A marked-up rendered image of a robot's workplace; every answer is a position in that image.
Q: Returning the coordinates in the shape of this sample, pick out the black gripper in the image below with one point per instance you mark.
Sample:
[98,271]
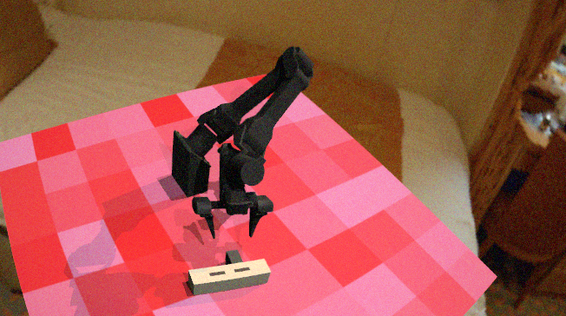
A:
[203,206]

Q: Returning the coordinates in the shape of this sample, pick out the black two-prong charger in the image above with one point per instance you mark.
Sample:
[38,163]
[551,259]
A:
[233,257]

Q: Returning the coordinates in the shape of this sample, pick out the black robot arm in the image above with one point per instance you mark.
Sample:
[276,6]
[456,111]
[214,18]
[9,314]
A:
[285,82]

